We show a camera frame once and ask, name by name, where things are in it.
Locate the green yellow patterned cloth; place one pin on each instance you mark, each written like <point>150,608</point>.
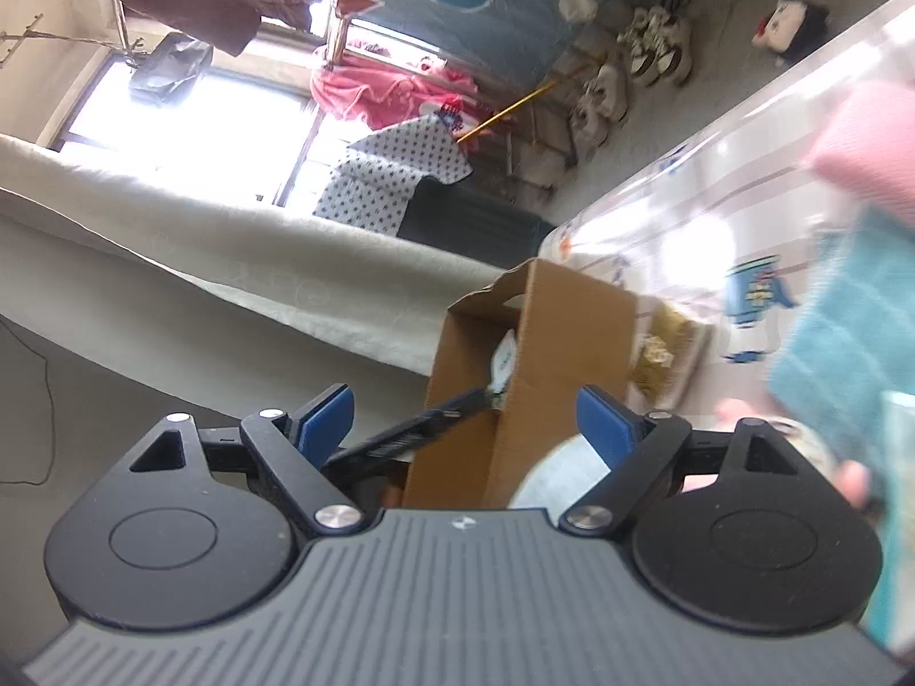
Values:
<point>665,357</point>

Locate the teal towel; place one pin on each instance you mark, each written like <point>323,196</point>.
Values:
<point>851,343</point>

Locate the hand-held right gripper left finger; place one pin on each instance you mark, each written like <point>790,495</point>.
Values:
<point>325,421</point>

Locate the pink mesh sponge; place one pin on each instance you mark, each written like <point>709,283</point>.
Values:
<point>872,150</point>

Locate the white curtain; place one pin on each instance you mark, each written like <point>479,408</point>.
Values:
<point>214,257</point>

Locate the yellow stick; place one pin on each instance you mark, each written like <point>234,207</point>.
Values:
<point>500,116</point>

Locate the group of white sneakers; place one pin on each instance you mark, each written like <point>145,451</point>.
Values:
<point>654,46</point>

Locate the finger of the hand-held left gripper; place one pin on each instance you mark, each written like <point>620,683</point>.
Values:
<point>407,436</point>

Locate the white blue tissue pack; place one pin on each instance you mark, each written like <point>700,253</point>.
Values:
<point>504,361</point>

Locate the brown cardboard box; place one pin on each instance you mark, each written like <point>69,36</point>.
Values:
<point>572,329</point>

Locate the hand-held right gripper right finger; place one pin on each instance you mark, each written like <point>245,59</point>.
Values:
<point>607,425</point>

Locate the blue quilt with circles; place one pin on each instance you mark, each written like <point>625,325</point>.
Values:
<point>515,14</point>

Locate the black cabinet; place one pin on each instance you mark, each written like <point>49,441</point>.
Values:
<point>472,225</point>

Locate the dark hanging bag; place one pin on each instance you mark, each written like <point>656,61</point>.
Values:
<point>168,64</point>

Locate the pink garment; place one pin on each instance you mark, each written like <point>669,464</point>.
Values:
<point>364,93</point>

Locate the black red plush toy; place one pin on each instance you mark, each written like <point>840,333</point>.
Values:
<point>786,25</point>

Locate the white star-patterned cloth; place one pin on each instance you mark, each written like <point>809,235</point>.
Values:
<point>386,171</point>

